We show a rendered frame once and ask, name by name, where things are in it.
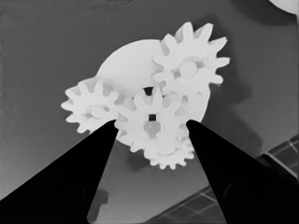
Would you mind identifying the small white toothed gear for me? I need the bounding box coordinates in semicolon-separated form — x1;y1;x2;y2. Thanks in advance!
143;136;195;171
60;77;125;134
151;21;232;96
114;85;191;153

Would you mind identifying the large thick white disc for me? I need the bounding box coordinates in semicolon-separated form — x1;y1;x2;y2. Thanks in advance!
267;0;299;16

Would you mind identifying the white round carrier with pins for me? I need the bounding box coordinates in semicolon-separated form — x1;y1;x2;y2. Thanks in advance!
94;38;209;125

